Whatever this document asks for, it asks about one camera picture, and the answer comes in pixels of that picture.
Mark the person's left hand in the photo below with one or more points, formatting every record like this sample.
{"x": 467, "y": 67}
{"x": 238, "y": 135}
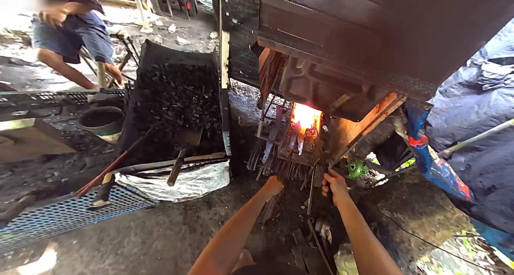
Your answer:
{"x": 273, "y": 186}

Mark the person's right hand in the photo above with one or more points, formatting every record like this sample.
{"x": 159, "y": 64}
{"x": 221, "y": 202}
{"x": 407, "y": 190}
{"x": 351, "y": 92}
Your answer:
{"x": 338, "y": 185}

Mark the person's right fingers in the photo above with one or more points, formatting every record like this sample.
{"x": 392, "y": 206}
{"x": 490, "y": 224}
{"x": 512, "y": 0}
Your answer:
{"x": 325, "y": 185}

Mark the person's left fingers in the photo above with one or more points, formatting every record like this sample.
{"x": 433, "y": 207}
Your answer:
{"x": 277, "y": 181}

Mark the person's right thumb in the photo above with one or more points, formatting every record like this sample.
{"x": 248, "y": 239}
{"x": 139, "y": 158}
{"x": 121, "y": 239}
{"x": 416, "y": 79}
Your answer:
{"x": 334, "y": 174}

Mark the dark metal rod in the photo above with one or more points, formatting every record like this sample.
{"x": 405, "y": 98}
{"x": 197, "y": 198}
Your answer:
{"x": 326, "y": 164}

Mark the person's right forearm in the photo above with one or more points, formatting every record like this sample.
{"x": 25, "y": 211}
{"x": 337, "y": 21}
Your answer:
{"x": 363, "y": 233}

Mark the person's left forearm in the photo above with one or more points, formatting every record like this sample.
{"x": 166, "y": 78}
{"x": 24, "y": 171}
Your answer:
{"x": 240, "y": 227}

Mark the thin brown metal rod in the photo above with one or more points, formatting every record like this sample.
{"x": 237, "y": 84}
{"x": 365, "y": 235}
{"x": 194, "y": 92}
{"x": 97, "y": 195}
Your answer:
{"x": 310, "y": 192}

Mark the pile of metal bars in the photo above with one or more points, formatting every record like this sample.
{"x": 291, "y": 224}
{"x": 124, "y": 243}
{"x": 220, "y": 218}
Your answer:
{"x": 290, "y": 168}

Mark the green round container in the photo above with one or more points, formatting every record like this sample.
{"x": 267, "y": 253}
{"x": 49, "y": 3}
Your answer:
{"x": 356, "y": 168}

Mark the forge hearth tray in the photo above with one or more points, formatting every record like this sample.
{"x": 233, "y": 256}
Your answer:
{"x": 301, "y": 152}

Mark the crumpled whitish wrapper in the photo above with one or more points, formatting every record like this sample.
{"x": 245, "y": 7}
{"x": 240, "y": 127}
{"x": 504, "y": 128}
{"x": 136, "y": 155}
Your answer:
{"x": 324, "y": 230}

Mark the wide flat metal blade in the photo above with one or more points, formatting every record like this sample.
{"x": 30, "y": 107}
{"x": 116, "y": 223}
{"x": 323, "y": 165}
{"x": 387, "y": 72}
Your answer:
{"x": 273, "y": 135}

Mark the orange-brown wooden board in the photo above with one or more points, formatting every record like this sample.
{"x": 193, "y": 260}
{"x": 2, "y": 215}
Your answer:
{"x": 361, "y": 126}

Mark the burning forge fire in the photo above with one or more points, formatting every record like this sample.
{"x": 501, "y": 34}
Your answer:
{"x": 306, "y": 116}

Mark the dark flat wood scrap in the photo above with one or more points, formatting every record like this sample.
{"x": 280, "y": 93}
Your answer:
{"x": 300, "y": 250}

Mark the pale translucent bag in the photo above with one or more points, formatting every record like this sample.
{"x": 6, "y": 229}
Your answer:
{"x": 345, "y": 260}

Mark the dark embossed metal panel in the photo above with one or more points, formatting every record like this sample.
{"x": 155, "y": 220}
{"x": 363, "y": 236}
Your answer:
{"x": 321, "y": 84}

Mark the silver-white plastic sheet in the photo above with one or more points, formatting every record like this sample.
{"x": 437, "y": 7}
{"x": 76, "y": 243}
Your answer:
{"x": 176, "y": 183}

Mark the blue and red cloth roll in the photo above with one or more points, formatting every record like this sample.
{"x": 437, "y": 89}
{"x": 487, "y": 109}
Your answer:
{"x": 434, "y": 166}

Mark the wooden edge stick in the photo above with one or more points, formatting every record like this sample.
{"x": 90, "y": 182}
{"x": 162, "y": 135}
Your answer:
{"x": 168, "y": 164}

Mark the pile of black charcoal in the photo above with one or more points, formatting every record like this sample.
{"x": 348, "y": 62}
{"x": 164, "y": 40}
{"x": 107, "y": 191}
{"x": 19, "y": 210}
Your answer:
{"x": 180, "y": 94}

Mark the dark wooden hood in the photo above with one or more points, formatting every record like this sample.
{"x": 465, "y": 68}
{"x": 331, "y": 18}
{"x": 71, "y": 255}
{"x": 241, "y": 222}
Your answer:
{"x": 353, "y": 30}

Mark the grey plastic tarp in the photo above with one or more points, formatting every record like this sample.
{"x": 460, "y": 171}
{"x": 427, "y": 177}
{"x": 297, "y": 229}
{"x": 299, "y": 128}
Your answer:
{"x": 478, "y": 146}

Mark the light bamboo pole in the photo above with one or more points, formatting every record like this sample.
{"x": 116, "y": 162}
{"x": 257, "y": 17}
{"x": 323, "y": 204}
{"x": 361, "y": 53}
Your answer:
{"x": 478, "y": 138}

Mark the black charcoal bin sheet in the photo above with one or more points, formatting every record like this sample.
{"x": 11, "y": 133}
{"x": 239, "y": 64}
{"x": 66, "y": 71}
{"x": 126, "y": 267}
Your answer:
{"x": 128, "y": 118}

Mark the long reddish-brown pole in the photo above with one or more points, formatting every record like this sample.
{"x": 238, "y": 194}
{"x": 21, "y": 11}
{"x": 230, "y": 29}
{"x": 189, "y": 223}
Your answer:
{"x": 105, "y": 173}

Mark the dark round bucket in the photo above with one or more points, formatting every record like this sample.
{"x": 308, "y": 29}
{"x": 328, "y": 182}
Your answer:
{"x": 102, "y": 123}

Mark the blue plastic mesh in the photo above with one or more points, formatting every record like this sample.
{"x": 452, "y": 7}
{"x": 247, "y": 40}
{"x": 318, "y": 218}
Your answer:
{"x": 76, "y": 215}

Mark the black plastic crate panel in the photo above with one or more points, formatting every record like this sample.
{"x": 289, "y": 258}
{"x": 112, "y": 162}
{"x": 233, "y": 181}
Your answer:
{"x": 60, "y": 96}

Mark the brown cardboard sheet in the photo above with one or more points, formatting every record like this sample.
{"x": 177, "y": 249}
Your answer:
{"x": 34, "y": 141}

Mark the upright wooden post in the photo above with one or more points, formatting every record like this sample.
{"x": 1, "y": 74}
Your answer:
{"x": 225, "y": 72}

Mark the dark wooden plank wall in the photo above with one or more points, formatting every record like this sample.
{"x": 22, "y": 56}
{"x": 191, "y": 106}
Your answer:
{"x": 243, "y": 38}

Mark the wooden stool frame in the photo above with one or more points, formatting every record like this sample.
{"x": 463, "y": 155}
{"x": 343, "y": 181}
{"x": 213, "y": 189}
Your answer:
{"x": 101, "y": 73}

